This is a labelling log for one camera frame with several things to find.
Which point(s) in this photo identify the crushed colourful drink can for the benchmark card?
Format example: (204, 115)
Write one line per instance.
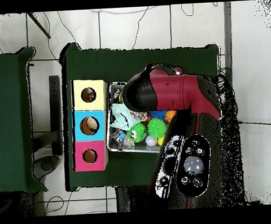
(90, 96)

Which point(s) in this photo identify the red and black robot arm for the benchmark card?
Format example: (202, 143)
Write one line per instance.
(175, 92)

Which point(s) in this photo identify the clear mesh bin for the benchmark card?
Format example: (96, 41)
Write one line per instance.
(117, 144)

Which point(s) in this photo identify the wooden box with three holes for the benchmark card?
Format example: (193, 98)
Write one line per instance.
(100, 129)

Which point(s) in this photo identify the mint green muslin cloth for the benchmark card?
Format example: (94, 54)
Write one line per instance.
(122, 119)

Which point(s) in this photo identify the green furry monster toy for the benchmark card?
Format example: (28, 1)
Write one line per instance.
(137, 132)

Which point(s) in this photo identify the blue spiky rubber ball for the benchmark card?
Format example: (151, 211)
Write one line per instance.
(158, 114)

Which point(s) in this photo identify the green spiky rubber ball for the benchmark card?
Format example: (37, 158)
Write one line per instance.
(157, 127)

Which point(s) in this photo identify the small orange basketball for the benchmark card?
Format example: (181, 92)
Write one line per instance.
(170, 115)

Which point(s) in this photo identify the dark green table cloth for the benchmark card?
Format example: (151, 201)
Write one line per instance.
(101, 62)
(10, 134)

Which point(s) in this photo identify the black upright panel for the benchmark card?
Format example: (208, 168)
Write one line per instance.
(56, 114)

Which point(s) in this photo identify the grey round base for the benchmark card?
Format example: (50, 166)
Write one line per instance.
(45, 167)

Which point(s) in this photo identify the grey vertical beam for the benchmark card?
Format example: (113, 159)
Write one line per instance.
(228, 32)

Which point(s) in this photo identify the thin black rod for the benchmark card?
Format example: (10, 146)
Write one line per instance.
(38, 24)

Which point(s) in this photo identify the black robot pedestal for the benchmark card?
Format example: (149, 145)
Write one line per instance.
(135, 200)

